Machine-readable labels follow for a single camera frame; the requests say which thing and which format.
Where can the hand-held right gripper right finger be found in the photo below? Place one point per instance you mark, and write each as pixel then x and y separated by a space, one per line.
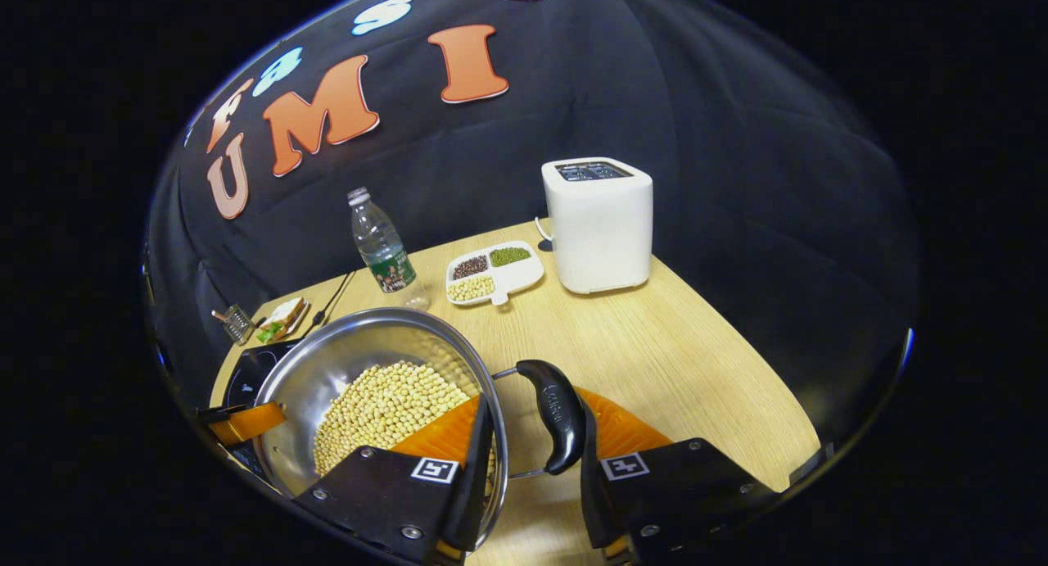
pixel 594 500

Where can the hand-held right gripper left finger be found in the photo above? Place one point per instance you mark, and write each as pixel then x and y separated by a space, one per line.
pixel 477 484

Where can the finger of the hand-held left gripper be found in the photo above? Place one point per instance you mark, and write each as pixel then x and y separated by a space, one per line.
pixel 254 423

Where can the black induction cooktop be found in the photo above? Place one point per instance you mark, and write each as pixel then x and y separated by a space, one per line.
pixel 246 378

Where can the small clear glass jar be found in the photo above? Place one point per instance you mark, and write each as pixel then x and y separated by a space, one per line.
pixel 237 326

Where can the small white plate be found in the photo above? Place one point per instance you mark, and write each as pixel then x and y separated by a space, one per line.
pixel 296 327

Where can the sandwich with lettuce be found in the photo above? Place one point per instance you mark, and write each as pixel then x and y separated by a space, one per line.
pixel 285 314

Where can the pile of yellow soybeans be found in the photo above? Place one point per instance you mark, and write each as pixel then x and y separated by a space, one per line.
pixel 385 410

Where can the small heap of soybeans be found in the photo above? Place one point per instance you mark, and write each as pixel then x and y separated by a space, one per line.
pixel 471 288

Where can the white divided dish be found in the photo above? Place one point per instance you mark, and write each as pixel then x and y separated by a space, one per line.
pixel 516 279

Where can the clear plastic water bottle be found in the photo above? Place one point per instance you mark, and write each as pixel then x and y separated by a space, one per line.
pixel 383 251

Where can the dark red beans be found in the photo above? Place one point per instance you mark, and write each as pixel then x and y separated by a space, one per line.
pixel 470 267

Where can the green mung beans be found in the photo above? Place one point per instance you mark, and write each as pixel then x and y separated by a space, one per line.
pixel 509 256

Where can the white toaster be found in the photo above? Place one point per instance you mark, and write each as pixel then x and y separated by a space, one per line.
pixel 602 230

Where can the black backdrop cloth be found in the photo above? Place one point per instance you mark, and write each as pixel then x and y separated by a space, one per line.
pixel 696 99

